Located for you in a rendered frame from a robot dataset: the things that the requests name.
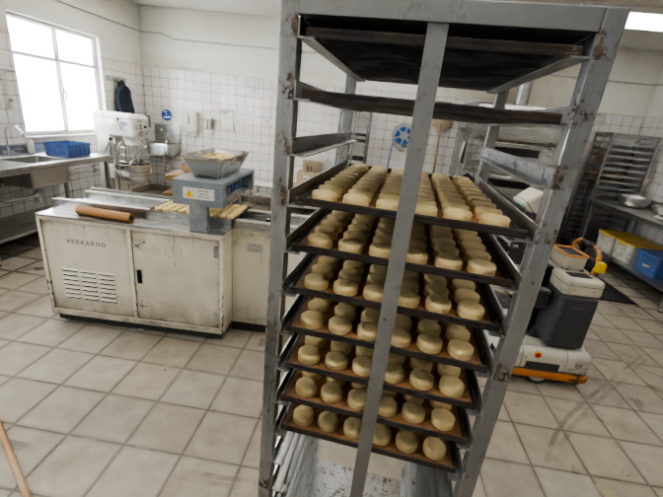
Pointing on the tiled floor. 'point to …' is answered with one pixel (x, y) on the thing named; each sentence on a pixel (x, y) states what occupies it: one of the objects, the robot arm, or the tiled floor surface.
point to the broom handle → (14, 462)
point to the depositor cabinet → (137, 272)
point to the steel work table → (630, 232)
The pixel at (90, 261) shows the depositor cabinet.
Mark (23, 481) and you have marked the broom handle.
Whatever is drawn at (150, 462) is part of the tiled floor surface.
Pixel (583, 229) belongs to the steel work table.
